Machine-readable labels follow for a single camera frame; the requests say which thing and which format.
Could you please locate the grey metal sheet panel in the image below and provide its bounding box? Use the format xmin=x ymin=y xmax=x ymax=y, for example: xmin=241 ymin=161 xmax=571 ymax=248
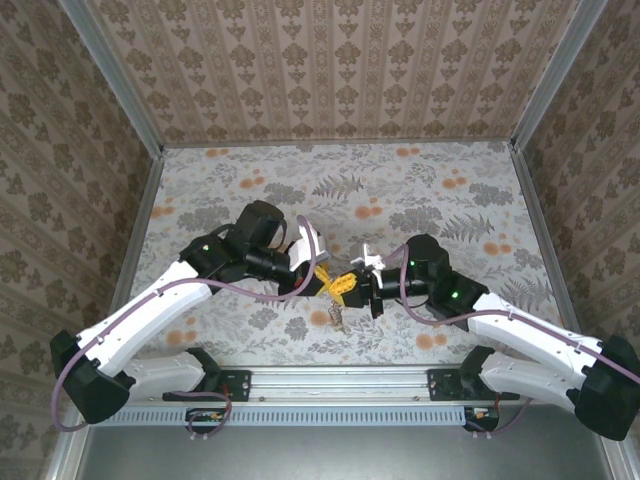
xmin=49 ymin=423 xmax=640 ymax=480

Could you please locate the small black controller board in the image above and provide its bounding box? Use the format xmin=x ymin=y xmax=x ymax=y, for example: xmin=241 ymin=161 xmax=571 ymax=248
xmin=185 ymin=407 xmax=226 ymax=426
xmin=463 ymin=406 xmax=501 ymax=431

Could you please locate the aluminium mounting rail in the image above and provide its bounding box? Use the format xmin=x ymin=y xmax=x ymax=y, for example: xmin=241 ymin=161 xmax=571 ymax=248
xmin=219 ymin=366 xmax=436 ymax=403

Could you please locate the aluminium table back rail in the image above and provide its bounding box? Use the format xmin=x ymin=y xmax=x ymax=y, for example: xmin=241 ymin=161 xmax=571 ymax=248
xmin=162 ymin=138 xmax=516 ymax=150

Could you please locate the grey slotted cable duct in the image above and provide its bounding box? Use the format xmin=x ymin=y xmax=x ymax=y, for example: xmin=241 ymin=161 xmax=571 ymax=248
xmin=107 ymin=403 xmax=469 ymax=428

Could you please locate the aluminium table side rail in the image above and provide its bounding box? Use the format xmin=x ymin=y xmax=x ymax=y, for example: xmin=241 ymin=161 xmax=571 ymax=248
xmin=509 ymin=142 xmax=581 ymax=331
xmin=97 ymin=149 xmax=166 ymax=356

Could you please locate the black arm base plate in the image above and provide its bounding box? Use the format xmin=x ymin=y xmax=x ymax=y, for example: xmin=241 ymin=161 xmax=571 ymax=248
xmin=427 ymin=368 xmax=521 ymax=402
xmin=162 ymin=368 xmax=251 ymax=404

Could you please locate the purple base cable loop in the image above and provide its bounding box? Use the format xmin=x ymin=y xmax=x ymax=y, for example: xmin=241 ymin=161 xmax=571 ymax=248
xmin=185 ymin=393 xmax=234 ymax=444
xmin=462 ymin=397 xmax=534 ymax=441

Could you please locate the aluminium frame post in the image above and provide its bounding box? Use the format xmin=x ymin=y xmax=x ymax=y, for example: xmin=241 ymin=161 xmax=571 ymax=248
xmin=57 ymin=0 xmax=166 ymax=159
xmin=510 ymin=0 xmax=609 ymax=151

